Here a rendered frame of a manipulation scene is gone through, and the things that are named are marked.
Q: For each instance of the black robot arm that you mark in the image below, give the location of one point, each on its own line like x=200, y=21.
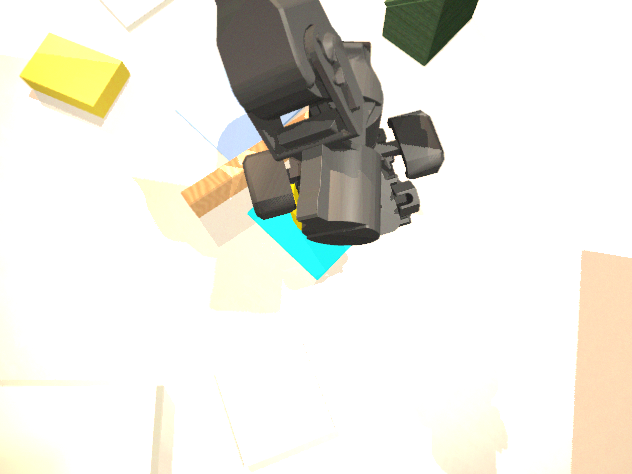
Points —
x=283, y=55

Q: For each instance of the yellow rectangular block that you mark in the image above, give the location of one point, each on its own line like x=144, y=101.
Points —
x=76, y=74

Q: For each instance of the tan long flat bar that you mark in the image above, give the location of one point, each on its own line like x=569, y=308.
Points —
x=220, y=185

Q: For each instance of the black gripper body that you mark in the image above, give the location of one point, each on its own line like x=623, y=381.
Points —
x=417, y=141

